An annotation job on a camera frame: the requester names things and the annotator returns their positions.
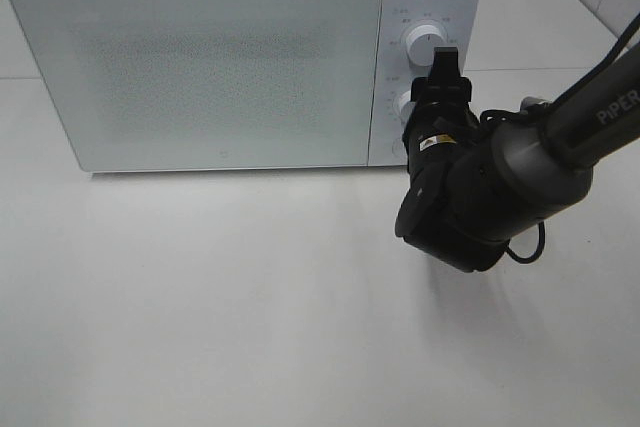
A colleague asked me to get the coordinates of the round door release button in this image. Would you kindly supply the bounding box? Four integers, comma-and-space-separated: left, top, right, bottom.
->
392, 138, 407, 162

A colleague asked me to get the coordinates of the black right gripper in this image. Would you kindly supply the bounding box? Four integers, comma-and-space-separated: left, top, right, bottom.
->
403, 47, 479, 172

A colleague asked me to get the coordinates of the white microwave door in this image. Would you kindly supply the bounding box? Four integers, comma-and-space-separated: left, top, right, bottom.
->
10, 0, 380, 172

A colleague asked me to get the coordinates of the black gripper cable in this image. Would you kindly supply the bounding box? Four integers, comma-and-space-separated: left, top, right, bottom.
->
502, 221, 547, 264

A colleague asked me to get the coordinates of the white microwave knob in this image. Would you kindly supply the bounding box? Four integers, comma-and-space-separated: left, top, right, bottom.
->
394, 91, 415, 124
404, 21, 447, 67

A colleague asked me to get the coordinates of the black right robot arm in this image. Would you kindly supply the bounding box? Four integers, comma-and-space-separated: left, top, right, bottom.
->
395, 21, 639, 272

